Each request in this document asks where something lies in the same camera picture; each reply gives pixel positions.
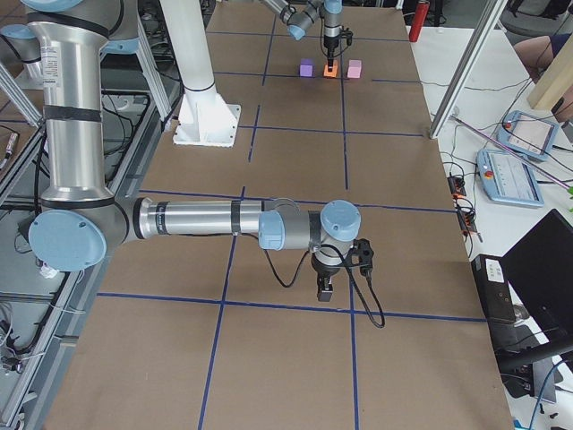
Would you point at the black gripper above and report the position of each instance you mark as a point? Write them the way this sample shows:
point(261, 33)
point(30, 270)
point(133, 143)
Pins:
point(330, 45)
point(324, 270)

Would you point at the orange cube block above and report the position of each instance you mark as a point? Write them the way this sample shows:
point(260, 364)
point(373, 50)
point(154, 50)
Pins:
point(330, 71)

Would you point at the pink cube block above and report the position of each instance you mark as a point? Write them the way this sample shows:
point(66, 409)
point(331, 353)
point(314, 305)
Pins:
point(354, 69)

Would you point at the purple cube block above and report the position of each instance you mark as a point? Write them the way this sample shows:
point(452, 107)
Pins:
point(306, 68)

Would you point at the red cylinder bottle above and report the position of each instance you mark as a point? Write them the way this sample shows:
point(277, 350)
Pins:
point(421, 10)

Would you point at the white pillar with base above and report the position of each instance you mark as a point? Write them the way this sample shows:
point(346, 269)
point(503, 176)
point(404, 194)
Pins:
point(205, 119)

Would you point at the black desktop computer box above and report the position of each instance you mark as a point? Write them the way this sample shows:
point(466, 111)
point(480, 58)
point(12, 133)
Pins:
point(493, 289)

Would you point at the near blue teach pendant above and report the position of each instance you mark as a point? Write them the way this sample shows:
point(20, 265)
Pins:
point(507, 180)

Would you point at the blue teach pendant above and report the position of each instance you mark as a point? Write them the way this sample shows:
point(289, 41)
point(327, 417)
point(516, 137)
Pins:
point(507, 180)
point(528, 134)

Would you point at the far blue teach pendant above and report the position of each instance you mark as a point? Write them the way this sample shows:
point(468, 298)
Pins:
point(528, 134)

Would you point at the black monitor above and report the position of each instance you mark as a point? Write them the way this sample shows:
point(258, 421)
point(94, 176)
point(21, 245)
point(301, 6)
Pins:
point(539, 268)

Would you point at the wooden beam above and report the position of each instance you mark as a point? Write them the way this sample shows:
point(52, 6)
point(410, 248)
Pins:
point(555, 82)

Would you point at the reacher stick with green tip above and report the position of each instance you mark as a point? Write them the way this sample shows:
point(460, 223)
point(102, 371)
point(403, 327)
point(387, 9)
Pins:
point(552, 178)

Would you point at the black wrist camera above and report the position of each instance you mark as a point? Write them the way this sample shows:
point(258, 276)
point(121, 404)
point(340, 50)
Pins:
point(347, 35)
point(361, 255)

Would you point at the aluminium frame post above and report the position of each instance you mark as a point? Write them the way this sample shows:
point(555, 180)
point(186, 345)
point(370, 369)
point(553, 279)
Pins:
point(490, 16)

